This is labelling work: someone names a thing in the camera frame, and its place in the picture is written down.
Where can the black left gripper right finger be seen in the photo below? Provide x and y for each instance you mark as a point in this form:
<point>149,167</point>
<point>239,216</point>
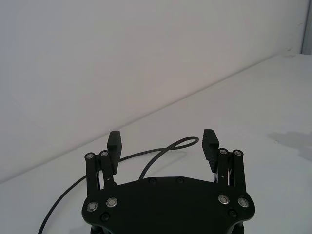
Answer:
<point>209,148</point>

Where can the white table cloth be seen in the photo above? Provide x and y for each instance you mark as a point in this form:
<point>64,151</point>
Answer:
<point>256,117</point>

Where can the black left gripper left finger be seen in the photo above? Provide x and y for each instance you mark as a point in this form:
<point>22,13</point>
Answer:
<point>114,148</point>

